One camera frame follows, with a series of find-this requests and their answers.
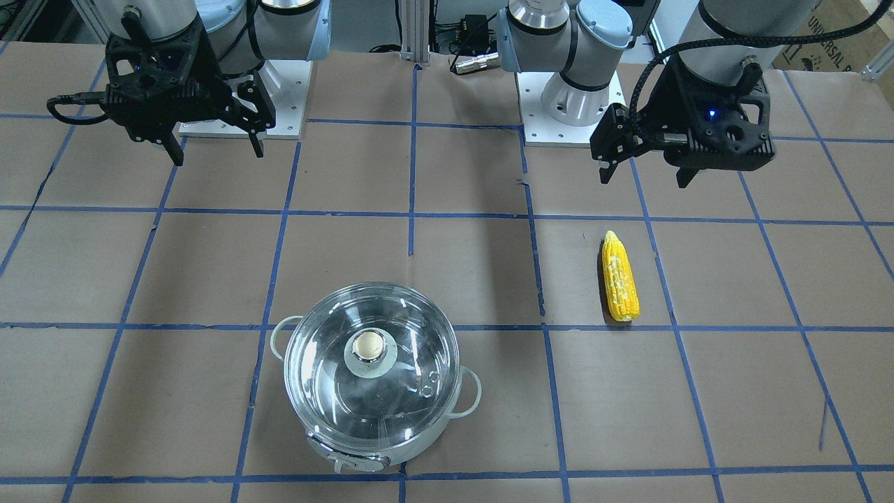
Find glass pot lid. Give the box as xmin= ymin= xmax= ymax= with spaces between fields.
xmin=284 ymin=282 xmax=460 ymax=448

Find black power adapter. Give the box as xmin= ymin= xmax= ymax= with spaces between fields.
xmin=457 ymin=14 xmax=496 ymax=47

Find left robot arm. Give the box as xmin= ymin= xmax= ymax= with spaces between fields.
xmin=496 ymin=1 xmax=814 ymax=188

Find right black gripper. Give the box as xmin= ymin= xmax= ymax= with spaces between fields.
xmin=105 ymin=14 xmax=277 ymax=168

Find aluminium frame post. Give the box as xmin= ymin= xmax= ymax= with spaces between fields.
xmin=398 ymin=1 xmax=433 ymax=67

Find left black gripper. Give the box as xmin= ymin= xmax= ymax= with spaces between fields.
xmin=590 ymin=55 xmax=775 ymax=189

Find yellow corn cob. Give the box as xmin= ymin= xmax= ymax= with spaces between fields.
xmin=601 ymin=230 xmax=640 ymax=322

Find pale green steel pot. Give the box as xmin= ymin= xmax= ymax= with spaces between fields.
xmin=270 ymin=282 xmax=483 ymax=474

